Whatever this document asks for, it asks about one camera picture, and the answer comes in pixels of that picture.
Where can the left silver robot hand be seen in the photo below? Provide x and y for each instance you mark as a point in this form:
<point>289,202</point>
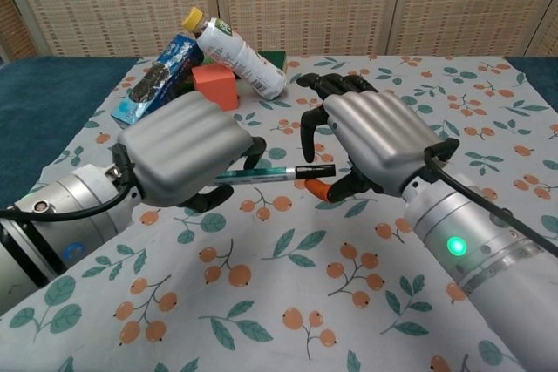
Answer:
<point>183,150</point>

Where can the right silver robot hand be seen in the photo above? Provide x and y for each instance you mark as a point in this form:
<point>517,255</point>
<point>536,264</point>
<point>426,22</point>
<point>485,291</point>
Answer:
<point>379,132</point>

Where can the black marker cap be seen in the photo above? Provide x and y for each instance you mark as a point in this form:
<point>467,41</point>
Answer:
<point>316,171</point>

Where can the green silver marker body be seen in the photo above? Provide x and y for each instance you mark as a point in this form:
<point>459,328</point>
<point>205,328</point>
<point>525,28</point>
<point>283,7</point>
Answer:
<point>261,173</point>

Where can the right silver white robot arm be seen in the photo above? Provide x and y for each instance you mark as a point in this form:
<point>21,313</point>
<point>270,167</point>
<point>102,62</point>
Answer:
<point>492,285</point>

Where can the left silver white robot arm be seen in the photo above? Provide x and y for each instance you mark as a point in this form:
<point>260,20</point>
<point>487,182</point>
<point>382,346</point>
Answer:
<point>65,232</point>

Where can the white bottle with yellow cap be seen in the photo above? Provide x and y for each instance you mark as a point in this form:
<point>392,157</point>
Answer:
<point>240,58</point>

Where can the orange foam cube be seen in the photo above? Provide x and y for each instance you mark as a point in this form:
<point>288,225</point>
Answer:
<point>218,84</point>

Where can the blue cookie box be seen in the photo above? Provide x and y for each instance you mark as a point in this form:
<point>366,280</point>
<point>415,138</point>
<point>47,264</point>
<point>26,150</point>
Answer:
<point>157,80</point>

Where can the green scouring sponge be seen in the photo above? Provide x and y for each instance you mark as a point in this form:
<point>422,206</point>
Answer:
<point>275,60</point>

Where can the woven bamboo folding screen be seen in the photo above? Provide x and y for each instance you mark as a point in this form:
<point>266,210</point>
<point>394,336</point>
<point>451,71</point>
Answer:
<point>305,2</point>

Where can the floral fruit print tablecloth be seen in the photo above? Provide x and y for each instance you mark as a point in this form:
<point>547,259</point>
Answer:
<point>270,293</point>

